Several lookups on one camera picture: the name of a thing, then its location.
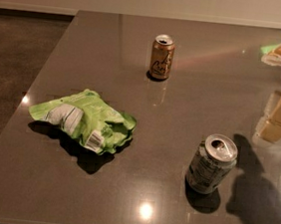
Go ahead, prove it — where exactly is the green 7up can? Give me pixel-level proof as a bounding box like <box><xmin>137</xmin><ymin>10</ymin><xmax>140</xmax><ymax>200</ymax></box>
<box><xmin>185</xmin><ymin>133</ymin><xmax>238</xmax><ymax>195</ymax></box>

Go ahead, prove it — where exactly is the green crumpled chip bag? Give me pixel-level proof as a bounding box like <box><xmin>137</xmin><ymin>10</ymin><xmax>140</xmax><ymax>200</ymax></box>
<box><xmin>29</xmin><ymin>90</ymin><xmax>137</xmax><ymax>155</ymax></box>

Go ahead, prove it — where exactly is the orange soda can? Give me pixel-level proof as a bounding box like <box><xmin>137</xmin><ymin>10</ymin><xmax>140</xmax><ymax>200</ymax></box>
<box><xmin>149</xmin><ymin>34</ymin><xmax>175</xmax><ymax>80</ymax></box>

